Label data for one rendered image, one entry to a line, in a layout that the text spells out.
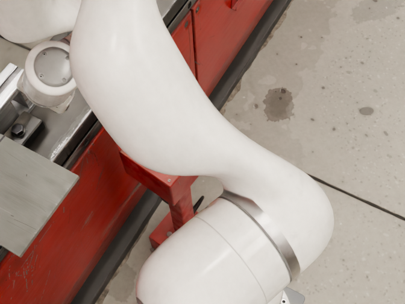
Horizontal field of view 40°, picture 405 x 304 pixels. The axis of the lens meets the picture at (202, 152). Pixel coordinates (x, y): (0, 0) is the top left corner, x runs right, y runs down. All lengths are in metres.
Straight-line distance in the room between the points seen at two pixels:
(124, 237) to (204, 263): 1.50
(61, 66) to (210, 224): 0.41
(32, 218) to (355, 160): 1.46
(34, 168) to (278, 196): 0.65
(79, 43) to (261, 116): 1.82
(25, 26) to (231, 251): 0.41
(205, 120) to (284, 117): 1.79
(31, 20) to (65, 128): 0.55
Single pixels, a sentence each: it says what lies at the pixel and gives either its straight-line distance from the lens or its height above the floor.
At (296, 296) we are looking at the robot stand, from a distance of 0.99.
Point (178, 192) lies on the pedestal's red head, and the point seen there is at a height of 0.71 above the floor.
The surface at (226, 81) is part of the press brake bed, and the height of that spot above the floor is 0.05.
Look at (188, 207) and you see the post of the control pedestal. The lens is 1.71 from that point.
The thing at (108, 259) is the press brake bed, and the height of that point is 0.05.
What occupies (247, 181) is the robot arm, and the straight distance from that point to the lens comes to 0.56.
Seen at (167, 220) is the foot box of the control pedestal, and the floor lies 0.12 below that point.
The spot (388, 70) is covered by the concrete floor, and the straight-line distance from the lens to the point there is 2.52.
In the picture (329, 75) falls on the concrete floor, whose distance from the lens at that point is 2.45.
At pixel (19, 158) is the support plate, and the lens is 1.14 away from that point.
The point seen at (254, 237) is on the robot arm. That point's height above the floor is 1.42.
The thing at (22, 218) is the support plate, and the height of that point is 1.00.
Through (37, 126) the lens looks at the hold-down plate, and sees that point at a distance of 1.28.
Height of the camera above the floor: 1.95
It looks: 62 degrees down
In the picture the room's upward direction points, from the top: 4 degrees counter-clockwise
